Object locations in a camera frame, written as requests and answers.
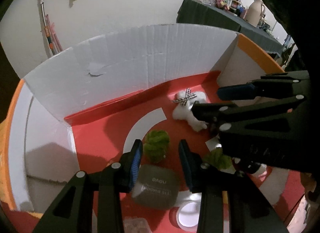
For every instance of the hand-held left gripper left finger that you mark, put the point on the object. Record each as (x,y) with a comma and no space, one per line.
(136,165)

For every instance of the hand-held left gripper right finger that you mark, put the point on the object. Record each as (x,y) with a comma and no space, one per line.
(186,168)

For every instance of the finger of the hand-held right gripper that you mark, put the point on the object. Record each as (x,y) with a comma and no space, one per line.
(212,112)
(235,92)

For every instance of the green plush cabbage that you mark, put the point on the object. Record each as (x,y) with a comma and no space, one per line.
(156,145)
(217,160)

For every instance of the black and white roll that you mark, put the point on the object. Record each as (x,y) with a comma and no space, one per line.
(255,169)

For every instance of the white fluffy plush with bow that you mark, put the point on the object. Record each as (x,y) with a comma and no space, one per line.
(182,112)

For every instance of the grey rounded case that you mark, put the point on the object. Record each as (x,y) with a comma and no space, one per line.
(157,188)

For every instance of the clear round plastic lid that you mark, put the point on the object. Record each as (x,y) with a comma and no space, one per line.
(188,213)

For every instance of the orange cardboard box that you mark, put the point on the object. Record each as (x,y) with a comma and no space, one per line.
(100,60)

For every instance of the pink clothing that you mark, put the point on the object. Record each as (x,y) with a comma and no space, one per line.
(300,215)

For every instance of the table with dark green cloth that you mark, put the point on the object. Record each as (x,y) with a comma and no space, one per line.
(212,17)

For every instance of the beige thermos jug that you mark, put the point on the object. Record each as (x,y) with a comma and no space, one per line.
(253,14)

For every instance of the cluster of small table items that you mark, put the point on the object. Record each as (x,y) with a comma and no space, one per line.
(220,0)

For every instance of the red knitted cloth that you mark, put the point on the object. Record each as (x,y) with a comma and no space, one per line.
(17,223)

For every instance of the orange pink sticks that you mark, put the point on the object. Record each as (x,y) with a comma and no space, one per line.
(55,37)

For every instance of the metal pole with red tip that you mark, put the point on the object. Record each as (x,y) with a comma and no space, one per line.
(43,10)

